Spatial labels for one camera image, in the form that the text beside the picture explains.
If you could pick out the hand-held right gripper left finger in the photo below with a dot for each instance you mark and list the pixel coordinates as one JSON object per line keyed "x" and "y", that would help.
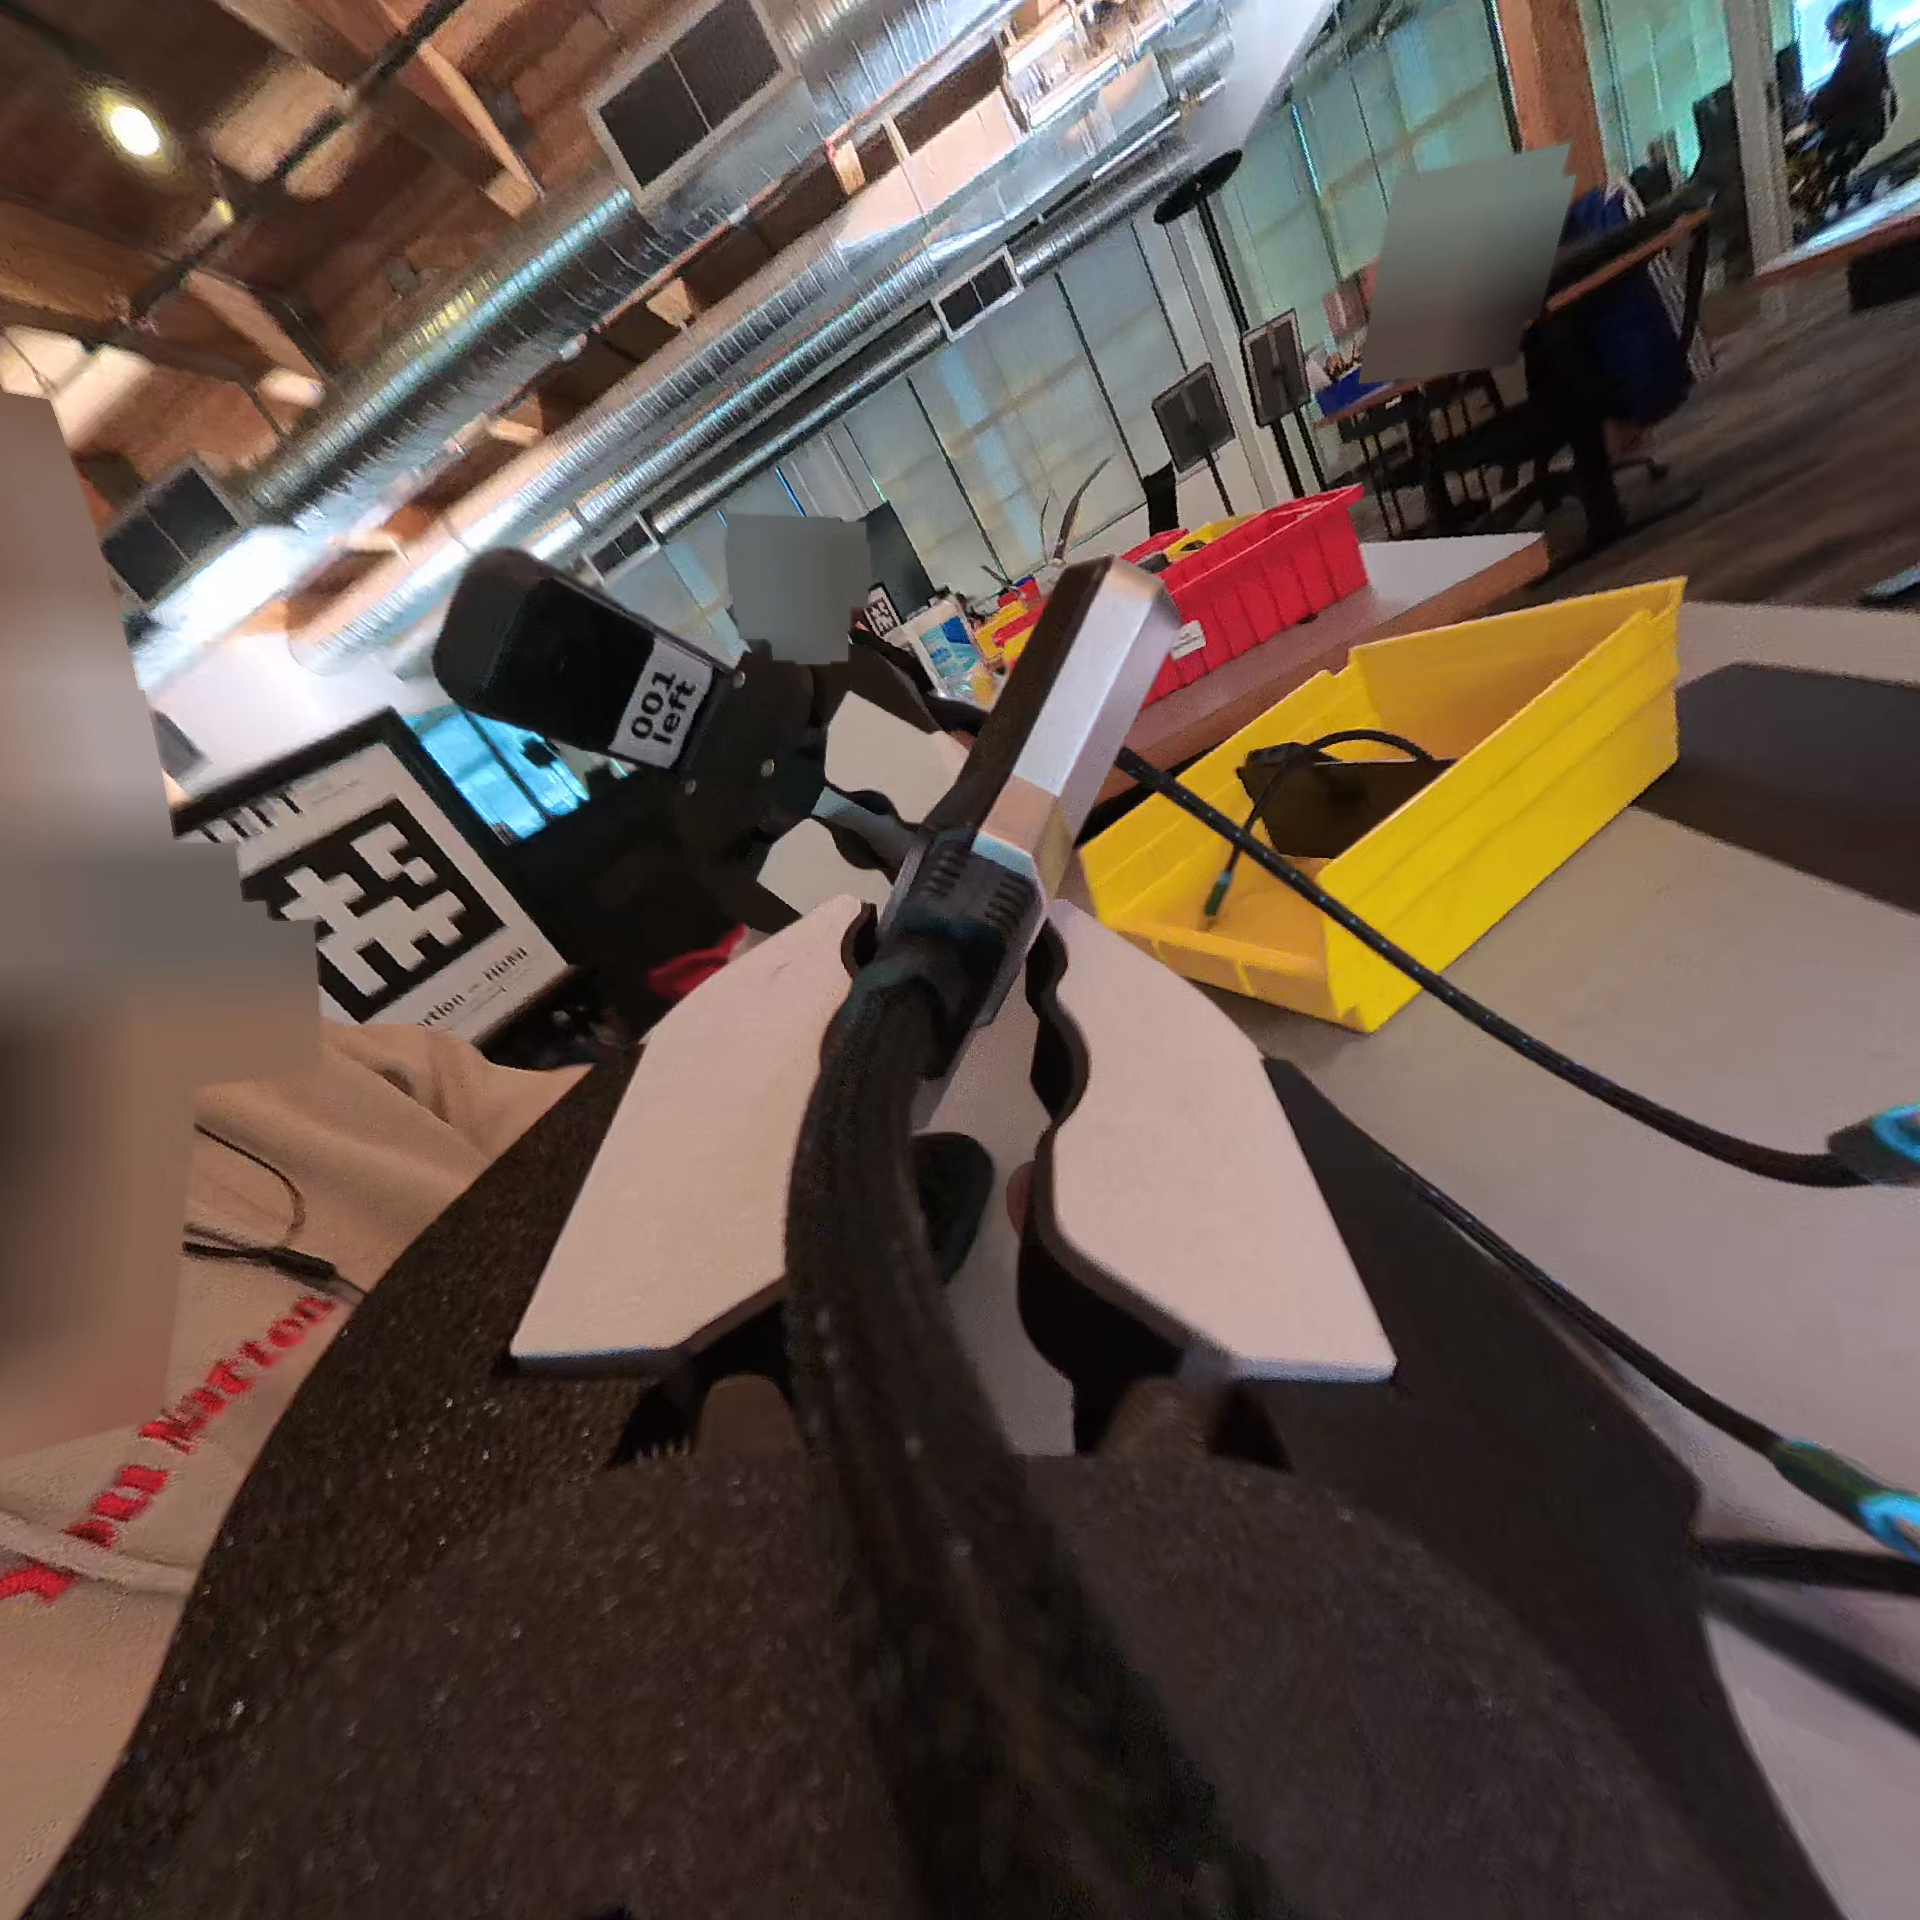
{"x": 675, "y": 1184}

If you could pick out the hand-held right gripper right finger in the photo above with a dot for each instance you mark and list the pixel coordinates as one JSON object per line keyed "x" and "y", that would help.
{"x": 1202, "y": 1184}

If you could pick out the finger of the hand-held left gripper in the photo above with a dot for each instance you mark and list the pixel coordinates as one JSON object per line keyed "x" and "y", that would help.
{"x": 886, "y": 751}
{"x": 820, "y": 869}

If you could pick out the silver usb hub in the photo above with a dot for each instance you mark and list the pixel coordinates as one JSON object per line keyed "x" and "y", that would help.
{"x": 1088, "y": 675}

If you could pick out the yellow plastic bin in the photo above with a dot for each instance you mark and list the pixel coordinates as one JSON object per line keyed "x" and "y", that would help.
{"x": 1501, "y": 809}

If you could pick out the person's beige hoodie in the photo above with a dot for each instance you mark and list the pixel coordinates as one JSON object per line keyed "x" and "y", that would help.
{"x": 389, "y": 1155}

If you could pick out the black white marker poster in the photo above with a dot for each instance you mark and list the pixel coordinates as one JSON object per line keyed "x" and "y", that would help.
{"x": 376, "y": 901}

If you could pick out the red ribbed bin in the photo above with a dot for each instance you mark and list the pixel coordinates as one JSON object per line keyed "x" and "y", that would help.
{"x": 1276, "y": 585}

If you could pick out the black panel on stand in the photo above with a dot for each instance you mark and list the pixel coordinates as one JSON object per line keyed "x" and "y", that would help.
{"x": 1276, "y": 365}
{"x": 1195, "y": 416}

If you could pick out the wooden desk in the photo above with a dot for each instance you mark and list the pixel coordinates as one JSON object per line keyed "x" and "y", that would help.
{"x": 1652, "y": 248}

